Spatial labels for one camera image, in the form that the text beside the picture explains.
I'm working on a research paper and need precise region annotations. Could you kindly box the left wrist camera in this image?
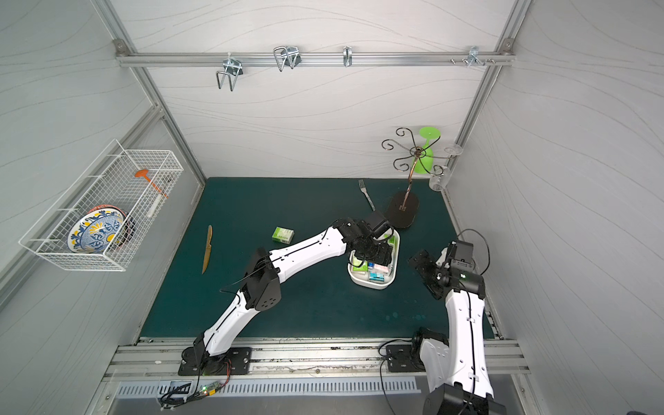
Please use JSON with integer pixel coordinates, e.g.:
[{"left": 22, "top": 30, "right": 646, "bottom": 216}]
[{"left": 364, "top": 210, "right": 392, "bottom": 238}]

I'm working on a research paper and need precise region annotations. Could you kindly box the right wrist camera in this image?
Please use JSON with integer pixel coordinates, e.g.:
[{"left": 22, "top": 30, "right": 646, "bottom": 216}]
[{"left": 444, "top": 240, "right": 474, "bottom": 271}]

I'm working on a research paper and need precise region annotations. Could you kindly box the green plastic goblet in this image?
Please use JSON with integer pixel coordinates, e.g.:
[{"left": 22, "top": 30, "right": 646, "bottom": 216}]
[{"left": 414, "top": 126, "right": 441, "bottom": 175}]

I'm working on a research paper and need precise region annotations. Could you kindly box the metal bracket hook right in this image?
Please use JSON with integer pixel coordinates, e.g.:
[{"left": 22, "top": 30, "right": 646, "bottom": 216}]
[{"left": 450, "top": 46, "right": 496, "bottom": 67}]

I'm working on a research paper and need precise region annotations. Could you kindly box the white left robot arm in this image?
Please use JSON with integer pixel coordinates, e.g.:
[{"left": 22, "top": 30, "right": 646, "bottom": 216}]
[{"left": 178, "top": 211, "right": 395, "bottom": 376}]

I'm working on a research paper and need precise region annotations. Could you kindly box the metal double hook middle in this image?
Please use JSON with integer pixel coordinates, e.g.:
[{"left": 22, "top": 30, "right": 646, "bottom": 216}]
[{"left": 273, "top": 46, "right": 302, "bottom": 72}]

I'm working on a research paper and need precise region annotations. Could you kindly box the white plastic storage box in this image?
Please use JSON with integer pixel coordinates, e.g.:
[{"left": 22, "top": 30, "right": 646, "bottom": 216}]
[{"left": 347, "top": 230, "right": 400, "bottom": 290}]

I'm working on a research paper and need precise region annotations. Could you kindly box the small metal hook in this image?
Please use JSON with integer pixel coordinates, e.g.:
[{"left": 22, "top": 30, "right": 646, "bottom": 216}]
[{"left": 342, "top": 46, "right": 353, "bottom": 67}]

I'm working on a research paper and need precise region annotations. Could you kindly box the black metal cup tree stand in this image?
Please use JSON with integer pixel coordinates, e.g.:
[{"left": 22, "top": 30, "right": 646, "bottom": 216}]
[{"left": 381, "top": 127, "right": 422, "bottom": 229}]

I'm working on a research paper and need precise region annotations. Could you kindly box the clear plastic goblet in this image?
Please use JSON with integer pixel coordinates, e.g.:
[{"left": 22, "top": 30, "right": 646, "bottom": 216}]
[{"left": 429, "top": 145, "right": 463, "bottom": 193}]

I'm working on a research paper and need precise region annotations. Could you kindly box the metal double hook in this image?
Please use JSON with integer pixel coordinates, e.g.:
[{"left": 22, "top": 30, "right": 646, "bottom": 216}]
[
  {"left": 273, "top": 46, "right": 302, "bottom": 72},
  {"left": 215, "top": 54, "right": 244, "bottom": 92}
]

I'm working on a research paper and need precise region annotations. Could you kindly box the metal double hook left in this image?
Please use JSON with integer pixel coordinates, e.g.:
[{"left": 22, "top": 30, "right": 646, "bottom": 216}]
[{"left": 215, "top": 54, "right": 244, "bottom": 92}]

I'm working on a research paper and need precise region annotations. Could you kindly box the pink tissue pack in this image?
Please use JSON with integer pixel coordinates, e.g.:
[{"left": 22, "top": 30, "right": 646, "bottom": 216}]
[{"left": 373, "top": 264, "right": 390, "bottom": 274}]

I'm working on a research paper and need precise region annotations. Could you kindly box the aluminium crossbar rail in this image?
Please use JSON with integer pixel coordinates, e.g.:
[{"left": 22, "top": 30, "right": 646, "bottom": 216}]
[{"left": 117, "top": 49, "right": 516, "bottom": 68}]

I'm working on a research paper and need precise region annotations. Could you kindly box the orange handled utensil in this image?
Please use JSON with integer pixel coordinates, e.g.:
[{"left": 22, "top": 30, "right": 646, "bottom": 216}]
[{"left": 134, "top": 169, "right": 168, "bottom": 198}]

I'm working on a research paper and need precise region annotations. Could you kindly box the yellow wooden knife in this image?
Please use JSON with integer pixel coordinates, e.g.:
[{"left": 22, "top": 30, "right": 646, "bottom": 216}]
[{"left": 202, "top": 225, "right": 214, "bottom": 274}]

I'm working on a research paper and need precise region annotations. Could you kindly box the white slotted cable duct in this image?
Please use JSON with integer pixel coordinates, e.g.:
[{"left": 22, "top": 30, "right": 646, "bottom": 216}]
[{"left": 116, "top": 376, "right": 421, "bottom": 399}]

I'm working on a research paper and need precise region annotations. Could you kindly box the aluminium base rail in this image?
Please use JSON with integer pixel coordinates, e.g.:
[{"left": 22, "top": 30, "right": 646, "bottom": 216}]
[{"left": 103, "top": 336, "right": 531, "bottom": 380}]

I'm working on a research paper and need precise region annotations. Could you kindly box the silver metal fork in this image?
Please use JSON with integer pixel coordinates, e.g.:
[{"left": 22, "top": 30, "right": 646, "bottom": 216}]
[{"left": 358, "top": 179, "right": 376, "bottom": 211}]

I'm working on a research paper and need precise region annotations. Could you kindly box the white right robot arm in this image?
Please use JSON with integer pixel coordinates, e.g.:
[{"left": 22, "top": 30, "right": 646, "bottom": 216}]
[{"left": 409, "top": 245, "right": 507, "bottom": 414}]

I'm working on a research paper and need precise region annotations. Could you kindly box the teal cartoon tissue pack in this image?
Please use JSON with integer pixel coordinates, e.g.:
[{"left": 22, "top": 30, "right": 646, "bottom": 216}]
[{"left": 368, "top": 273, "right": 385, "bottom": 284}]

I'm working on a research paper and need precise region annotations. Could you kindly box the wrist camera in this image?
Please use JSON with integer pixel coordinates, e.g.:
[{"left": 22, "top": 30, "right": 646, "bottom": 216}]
[
  {"left": 364, "top": 210, "right": 392, "bottom": 238},
  {"left": 444, "top": 240, "right": 474, "bottom": 271}
]

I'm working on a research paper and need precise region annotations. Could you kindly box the white wire basket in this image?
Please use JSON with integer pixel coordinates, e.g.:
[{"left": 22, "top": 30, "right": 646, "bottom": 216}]
[{"left": 19, "top": 140, "right": 183, "bottom": 271}]

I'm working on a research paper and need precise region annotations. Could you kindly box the blue yellow patterned plate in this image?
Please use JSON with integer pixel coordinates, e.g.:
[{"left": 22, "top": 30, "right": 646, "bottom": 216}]
[{"left": 67, "top": 205, "right": 126, "bottom": 253}]

